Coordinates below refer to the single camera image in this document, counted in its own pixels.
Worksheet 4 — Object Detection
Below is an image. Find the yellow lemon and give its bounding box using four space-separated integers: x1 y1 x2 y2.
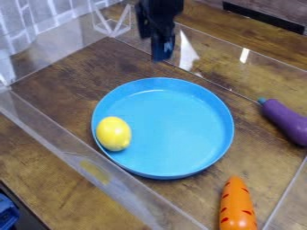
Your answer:
96 117 132 152

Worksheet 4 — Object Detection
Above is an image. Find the clear acrylic enclosure wall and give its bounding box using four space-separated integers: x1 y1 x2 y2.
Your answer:
0 0 307 230

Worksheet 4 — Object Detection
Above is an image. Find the purple toy eggplant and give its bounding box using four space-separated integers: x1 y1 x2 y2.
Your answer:
257 98 307 146

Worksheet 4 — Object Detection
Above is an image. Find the blue round tray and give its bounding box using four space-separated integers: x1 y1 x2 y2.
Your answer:
90 77 235 180

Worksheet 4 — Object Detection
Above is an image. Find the orange toy carrot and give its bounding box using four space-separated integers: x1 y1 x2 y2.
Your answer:
219 176 257 230

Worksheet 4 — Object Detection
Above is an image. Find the blue plastic object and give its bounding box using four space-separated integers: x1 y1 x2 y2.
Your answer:
0 193 18 230

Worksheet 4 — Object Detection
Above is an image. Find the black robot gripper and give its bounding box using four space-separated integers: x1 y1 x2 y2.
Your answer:
134 0 184 62

